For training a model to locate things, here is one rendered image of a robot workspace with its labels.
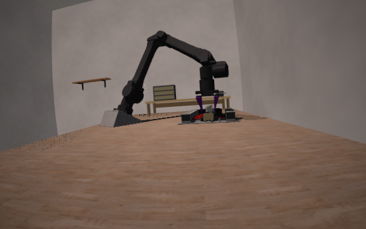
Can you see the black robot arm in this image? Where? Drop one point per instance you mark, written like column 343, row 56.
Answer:
column 133, row 91

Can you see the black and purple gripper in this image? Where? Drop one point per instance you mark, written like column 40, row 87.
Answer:
column 207, row 88

